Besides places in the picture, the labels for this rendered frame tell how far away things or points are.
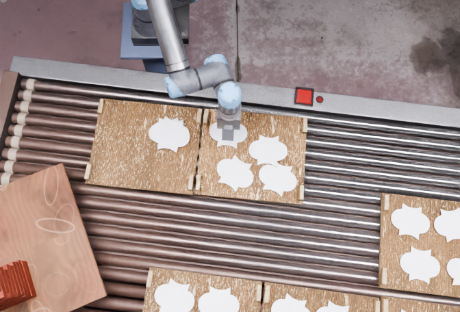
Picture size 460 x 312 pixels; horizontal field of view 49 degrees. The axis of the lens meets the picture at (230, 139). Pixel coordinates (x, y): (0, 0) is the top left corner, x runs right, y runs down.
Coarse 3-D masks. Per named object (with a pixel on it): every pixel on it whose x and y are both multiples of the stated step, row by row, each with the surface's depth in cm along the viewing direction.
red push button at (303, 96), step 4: (300, 92) 206; (304, 92) 206; (308, 92) 206; (296, 96) 205; (300, 96) 205; (304, 96) 205; (308, 96) 205; (296, 100) 205; (300, 100) 205; (304, 100) 205; (308, 100) 205
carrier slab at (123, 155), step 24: (120, 120) 200; (144, 120) 200; (192, 120) 200; (96, 144) 197; (120, 144) 197; (144, 144) 197; (192, 144) 197; (96, 168) 194; (120, 168) 194; (144, 168) 194; (168, 168) 194; (192, 168) 194; (168, 192) 192; (192, 192) 192
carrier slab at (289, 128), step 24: (216, 120) 201; (264, 120) 201; (288, 120) 201; (216, 144) 198; (240, 144) 198; (288, 144) 198; (216, 168) 195; (216, 192) 192; (240, 192) 192; (264, 192) 192; (288, 192) 192
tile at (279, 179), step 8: (264, 168) 194; (272, 168) 194; (280, 168) 194; (288, 168) 194; (264, 176) 193; (272, 176) 193; (280, 176) 193; (288, 176) 193; (272, 184) 192; (280, 184) 192; (288, 184) 192; (280, 192) 191
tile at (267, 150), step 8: (256, 144) 197; (264, 144) 197; (272, 144) 197; (280, 144) 196; (256, 152) 196; (264, 152) 196; (272, 152) 195; (280, 152) 195; (264, 160) 194; (272, 160) 194; (280, 160) 194
